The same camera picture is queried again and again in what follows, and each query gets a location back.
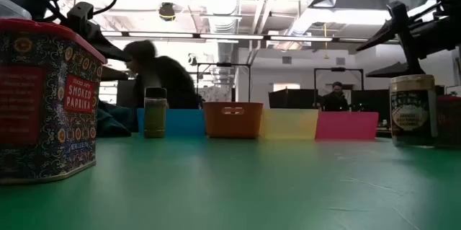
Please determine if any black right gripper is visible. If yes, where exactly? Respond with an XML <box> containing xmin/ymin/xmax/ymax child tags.
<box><xmin>355</xmin><ymin>1</ymin><xmax>461</xmax><ymax>79</ymax></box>

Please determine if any gold-lid seasoning jar dark label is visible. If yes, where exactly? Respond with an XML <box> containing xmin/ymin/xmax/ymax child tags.
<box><xmin>389</xmin><ymin>74</ymin><xmax>439</xmax><ymax>148</ymax></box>

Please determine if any green herb bottle black cap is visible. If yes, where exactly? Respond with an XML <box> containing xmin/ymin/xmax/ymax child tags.
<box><xmin>143</xmin><ymin>86</ymin><xmax>169</xmax><ymax>139</ymax></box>

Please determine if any smoked paprika tin red lid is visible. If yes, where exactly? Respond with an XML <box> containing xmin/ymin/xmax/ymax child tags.
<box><xmin>435</xmin><ymin>95</ymin><xmax>461</xmax><ymax>148</ymax></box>
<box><xmin>0</xmin><ymin>18</ymin><xmax>108</xmax><ymax>185</ymax></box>

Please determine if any large black monitor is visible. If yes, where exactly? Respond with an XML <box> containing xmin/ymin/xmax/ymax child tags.
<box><xmin>117</xmin><ymin>79</ymin><xmax>137</xmax><ymax>108</ymax></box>

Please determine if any black backdrop panel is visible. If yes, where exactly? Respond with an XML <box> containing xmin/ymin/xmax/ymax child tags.
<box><xmin>351</xmin><ymin>89</ymin><xmax>391</xmax><ymax>112</ymax></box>
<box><xmin>268</xmin><ymin>89</ymin><xmax>323</xmax><ymax>110</ymax></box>

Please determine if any person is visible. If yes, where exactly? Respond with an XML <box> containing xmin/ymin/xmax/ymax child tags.
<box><xmin>321</xmin><ymin>81</ymin><xmax>350</xmax><ymax>112</ymax></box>
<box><xmin>123</xmin><ymin>40</ymin><xmax>202</xmax><ymax>110</ymax></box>

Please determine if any dark green cloth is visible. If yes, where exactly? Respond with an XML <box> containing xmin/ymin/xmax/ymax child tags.
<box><xmin>96</xmin><ymin>99</ymin><xmax>140</xmax><ymax>138</ymax></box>

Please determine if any pink plastic bin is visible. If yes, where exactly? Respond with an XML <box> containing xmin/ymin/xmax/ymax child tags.
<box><xmin>315</xmin><ymin>111</ymin><xmax>380</xmax><ymax>141</ymax></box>

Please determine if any blue plastic bin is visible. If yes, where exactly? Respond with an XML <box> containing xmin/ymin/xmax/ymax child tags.
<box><xmin>136</xmin><ymin>108</ymin><xmax>206</xmax><ymax>138</ymax></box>

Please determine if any clear plastic container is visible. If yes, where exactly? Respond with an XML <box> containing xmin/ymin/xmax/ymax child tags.
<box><xmin>0</xmin><ymin>0</ymin><xmax>32</xmax><ymax>21</ymax></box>

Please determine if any yellow translucent plastic bin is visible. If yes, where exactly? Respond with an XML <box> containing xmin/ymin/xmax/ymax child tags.
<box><xmin>259</xmin><ymin>108</ymin><xmax>320</xmax><ymax>141</ymax></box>

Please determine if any orange plastic bin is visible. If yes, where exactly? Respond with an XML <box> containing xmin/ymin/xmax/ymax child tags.
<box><xmin>203</xmin><ymin>101</ymin><xmax>264</xmax><ymax>139</ymax></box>

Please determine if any black metal frame stand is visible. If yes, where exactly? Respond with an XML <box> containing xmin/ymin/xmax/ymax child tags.
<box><xmin>313</xmin><ymin>66</ymin><xmax>365</xmax><ymax>92</ymax></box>
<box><xmin>196</xmin><ymin>62</ymin><xmax>252</xmax><ymax>103</ymax></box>

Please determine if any dark ceiling dome yellow ring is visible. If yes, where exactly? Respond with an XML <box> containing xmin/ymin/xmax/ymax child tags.
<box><xmin>158</xmin><ymin>1</ymin><xmax>176</xmax><ymax>22</ymax></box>

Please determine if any silver corrugated ceiling duct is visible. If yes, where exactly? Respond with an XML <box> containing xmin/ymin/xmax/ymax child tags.
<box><xmin>201</xmin><ymin>0</ymin><xmax>241</xmax><ymax>79</ymax></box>

